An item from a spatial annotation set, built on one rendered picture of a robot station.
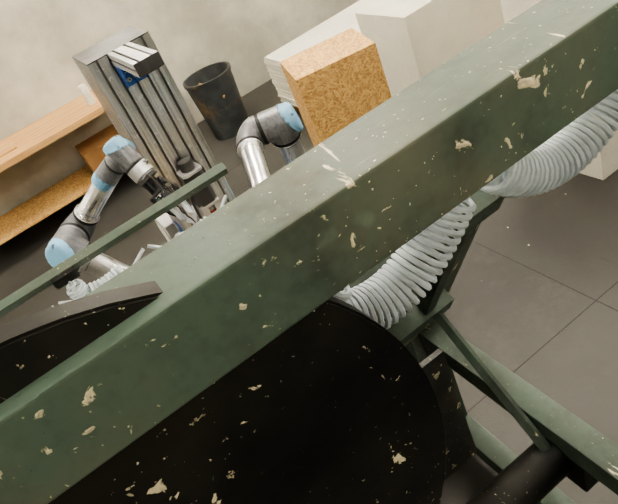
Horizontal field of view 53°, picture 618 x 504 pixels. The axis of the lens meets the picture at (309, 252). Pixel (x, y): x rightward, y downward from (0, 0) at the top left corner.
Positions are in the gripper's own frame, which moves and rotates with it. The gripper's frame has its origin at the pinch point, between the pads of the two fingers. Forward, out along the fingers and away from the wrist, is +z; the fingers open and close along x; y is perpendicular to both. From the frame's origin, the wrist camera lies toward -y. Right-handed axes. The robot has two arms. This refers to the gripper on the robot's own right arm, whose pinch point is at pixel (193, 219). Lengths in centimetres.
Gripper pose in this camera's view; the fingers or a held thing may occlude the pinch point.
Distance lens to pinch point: 204.9
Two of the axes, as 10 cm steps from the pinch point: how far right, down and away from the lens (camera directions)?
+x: 7.1, -6.9, -1.6
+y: -0.1, 2.1, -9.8
